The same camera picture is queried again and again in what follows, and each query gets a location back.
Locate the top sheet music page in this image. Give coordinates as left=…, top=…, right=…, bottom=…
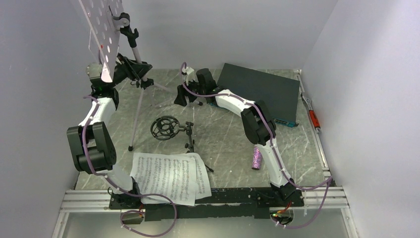
left=130, top=153, right=198, bottom=206

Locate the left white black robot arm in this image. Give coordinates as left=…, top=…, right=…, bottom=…
left=66, top=54, right=152, bottom=208

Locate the lower sheet music page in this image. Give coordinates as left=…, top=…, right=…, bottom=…
left=188, top=153, right=211, bottom=200

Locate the purple cable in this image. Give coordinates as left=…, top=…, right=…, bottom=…
left=82, top=95, right=178, bottom=238
left=180, top=62, right=334, bottom=230

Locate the purple glitter microphone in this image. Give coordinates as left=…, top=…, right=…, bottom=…
left=252, top=146, right=262, bottom=170

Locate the red handled adjustable wrench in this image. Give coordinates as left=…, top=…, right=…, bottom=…
left=301, top=93, right=321, bottom=133

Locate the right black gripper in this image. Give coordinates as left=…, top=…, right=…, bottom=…
left=174, top=77, right=206, bottom=107

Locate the black microphone shock mount stand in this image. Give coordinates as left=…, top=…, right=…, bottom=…
left=150, top=116, right=195, bottom=153

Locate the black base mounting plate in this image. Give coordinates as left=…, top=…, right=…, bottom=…
left=109, top=187, right=304, bottom=221

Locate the lilac perforated music stand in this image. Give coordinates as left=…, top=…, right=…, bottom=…
left=78, top=0, right=174, bottom=151

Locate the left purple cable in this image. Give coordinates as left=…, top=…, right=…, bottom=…
left=82, top=95, right=178, bottom=238

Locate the sheet music page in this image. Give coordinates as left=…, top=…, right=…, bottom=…
left=188, top=153, right=211, bottom=200
left=130, top=153, right=198, bottom=206

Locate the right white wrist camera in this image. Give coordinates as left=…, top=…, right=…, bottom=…
left=182, top=66, right=196, bottom=85

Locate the aluminium frame rail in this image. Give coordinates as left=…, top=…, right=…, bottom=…
left=60, top=186, right=350, bottom=212

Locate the dark blue rack unit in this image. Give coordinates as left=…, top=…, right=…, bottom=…
left=217, top=63, right=300, bottom=127

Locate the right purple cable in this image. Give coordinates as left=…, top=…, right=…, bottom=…
left=180, top=62, right=334, bottom=230

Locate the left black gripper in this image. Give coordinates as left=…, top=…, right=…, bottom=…
left=106, top=53, right=152, bottom=88

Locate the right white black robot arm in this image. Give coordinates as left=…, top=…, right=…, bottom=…
left=174, top=63, right=296, bottom=206

